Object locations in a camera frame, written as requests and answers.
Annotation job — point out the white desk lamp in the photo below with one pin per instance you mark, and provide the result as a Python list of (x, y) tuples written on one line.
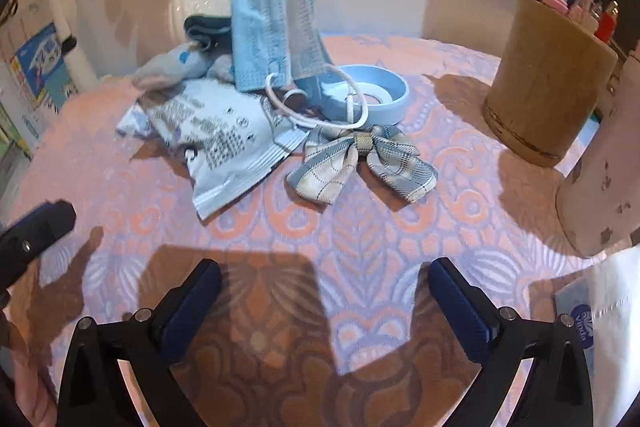
[(75, 59)]

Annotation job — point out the pink patterned table mat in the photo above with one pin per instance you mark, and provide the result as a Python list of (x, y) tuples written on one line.
[(325, 318)]

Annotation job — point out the light blue face mask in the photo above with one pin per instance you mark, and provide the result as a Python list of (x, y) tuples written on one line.
[(279, 38)]

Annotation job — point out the person left hand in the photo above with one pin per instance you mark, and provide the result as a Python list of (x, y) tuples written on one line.
[(32, 396)]

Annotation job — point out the dark teal folded cloth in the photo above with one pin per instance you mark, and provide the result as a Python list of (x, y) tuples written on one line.
[(209, 32)]

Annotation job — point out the light blue round bowl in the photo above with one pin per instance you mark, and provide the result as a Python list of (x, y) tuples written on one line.
[(387, 95)]

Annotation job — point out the wooden pen holder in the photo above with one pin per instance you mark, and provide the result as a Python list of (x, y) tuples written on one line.
[(547, 83)]

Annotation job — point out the plaid fabric bow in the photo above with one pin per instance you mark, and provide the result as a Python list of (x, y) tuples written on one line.
[(331, 156)]

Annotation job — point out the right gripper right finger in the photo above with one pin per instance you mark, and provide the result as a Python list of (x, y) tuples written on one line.
[(557, 391)]

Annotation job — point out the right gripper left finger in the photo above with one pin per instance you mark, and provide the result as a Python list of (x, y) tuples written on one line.
[(93, 391)]

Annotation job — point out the grey plush toy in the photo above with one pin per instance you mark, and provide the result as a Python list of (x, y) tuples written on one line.
[(186, 62)]

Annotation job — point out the pink lidded bin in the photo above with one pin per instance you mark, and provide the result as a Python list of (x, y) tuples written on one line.
[(598, 202)]

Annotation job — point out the white snack packet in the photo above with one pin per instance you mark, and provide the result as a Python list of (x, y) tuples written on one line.
[(228, 140)]

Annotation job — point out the white tissue pack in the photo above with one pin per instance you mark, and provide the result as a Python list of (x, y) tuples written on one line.
[(604, 304)]

